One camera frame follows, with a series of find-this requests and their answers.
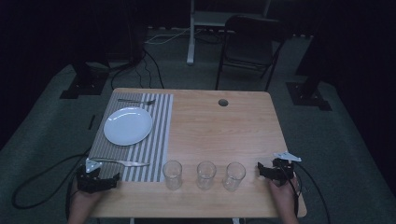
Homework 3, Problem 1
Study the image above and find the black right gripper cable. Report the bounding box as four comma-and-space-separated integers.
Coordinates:
279, 160, 332, 224

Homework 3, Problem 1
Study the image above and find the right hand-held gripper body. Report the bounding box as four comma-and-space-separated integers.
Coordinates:
270, 150, 303, 188

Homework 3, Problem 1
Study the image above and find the black floor cable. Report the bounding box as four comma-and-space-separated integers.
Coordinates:
109, 48, 165, 91

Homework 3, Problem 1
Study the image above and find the clear drinking glass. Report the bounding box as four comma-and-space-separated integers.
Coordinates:
222, 161, 247, 192
162, 160, 183, 191
196, 160, 218, 191

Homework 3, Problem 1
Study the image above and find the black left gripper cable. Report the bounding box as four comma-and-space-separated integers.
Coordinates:
11, 148, 92, 220

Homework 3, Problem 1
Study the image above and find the silver fork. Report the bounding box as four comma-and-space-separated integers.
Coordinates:
117, 98, 157, 106

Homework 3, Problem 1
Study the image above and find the person's left hand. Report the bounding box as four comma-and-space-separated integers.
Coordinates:
70, 179, 106, 217

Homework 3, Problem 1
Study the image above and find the black folding chair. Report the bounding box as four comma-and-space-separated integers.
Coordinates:
214, 14, 293, 92

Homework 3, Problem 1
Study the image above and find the white floor cable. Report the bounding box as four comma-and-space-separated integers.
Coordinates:
144, 26, 204, 46

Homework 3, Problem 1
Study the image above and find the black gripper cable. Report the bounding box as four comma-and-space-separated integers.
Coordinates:
11, 148, 92, 220
279, 160, 332, 224

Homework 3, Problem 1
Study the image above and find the person's right hand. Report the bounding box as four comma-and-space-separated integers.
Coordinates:
268, 174, 303, 217

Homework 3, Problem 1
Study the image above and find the grey striped placemat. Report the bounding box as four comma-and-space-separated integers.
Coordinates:
88, 91, 175, 184

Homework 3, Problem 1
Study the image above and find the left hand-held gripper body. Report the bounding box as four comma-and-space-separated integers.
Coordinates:
81, 157, 117, 194

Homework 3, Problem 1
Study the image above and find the white metal desk frame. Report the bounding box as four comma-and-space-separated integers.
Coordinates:
186, 0, 273, 66

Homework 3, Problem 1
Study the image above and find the silver table knife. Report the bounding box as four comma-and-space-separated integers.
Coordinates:
90, 157, 151, 168

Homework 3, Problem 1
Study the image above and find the black stand with base plate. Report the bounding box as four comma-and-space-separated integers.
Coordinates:
285, 18, 333, 112
59, 0, 110, 101

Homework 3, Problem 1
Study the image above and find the white round plate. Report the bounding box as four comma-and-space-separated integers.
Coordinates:
103, 106, 154, 147

